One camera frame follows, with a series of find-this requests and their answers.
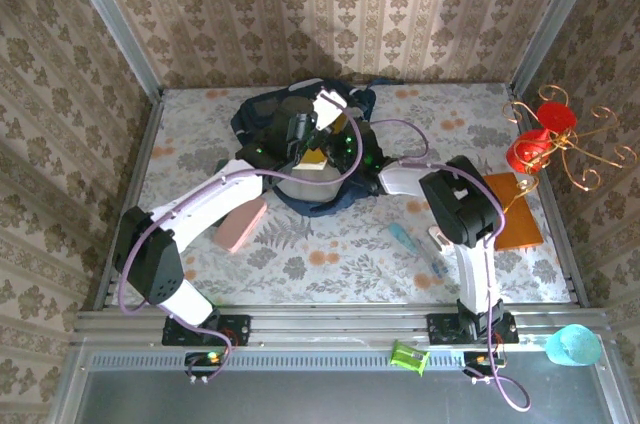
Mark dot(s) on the navy blue backpack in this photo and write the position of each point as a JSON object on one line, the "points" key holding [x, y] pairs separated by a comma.
{"points": [[320, 196]]}

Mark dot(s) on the teal and blue pen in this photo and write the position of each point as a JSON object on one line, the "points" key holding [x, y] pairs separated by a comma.
{"points": [[417, 249]]}

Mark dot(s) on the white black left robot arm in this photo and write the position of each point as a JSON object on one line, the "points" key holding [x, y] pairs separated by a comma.
{"points": [[220, 194]]}

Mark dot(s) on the floral tablecloth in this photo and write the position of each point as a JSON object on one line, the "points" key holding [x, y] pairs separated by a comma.
{"points": [[350, 264]]}

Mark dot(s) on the small white object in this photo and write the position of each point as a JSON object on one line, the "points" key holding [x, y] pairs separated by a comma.
{"points": [[440, 239]]}

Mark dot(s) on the orange wooden board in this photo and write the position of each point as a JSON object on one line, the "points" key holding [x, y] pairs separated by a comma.
{"points": [[520, 214]]}

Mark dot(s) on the green packet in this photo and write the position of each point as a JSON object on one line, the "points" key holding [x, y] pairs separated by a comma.
{"points": [[410, 358]]}

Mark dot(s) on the black controller box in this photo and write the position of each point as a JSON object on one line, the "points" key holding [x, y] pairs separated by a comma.
{"points": [[205, 363], [480, 363]]}

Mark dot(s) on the teal cup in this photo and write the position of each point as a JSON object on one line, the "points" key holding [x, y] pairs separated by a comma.
{"points": [[572, 346]]}

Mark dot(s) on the aluminium mounting rail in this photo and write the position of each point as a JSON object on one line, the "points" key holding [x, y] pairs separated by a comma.
{"points": [[340, 324]]}

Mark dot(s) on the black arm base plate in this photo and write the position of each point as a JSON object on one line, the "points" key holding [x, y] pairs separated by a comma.
{"points": [[442, 329], [235, 329]]}

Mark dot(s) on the aluminium corner post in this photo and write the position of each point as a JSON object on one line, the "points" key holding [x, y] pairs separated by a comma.
{"points": [[555, 19], [110, 19]]}

